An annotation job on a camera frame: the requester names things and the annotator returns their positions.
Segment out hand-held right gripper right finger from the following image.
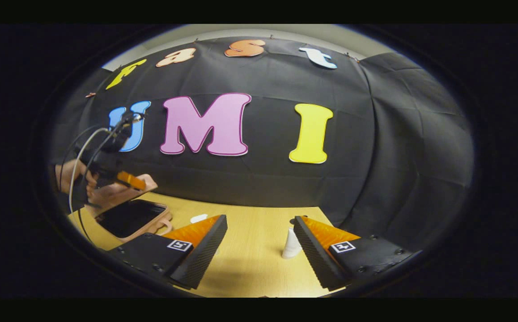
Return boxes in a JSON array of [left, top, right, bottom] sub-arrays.
[[293, 216, 423, 290]]

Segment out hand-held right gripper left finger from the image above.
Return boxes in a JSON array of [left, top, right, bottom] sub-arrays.
[[107, 214, 228, 290]]

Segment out white squeeze tube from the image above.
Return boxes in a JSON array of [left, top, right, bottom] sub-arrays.
[[281, 227, 303, 260]]

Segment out pink suitcase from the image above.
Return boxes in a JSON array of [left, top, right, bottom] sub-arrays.
[[82, 174, 173, 243]]

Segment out black backdrop cloth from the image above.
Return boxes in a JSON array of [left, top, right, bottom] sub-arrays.
[[49, 37, 475, 253]]

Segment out black cable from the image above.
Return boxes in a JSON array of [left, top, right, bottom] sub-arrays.
[[59, 125, 105, 193]]

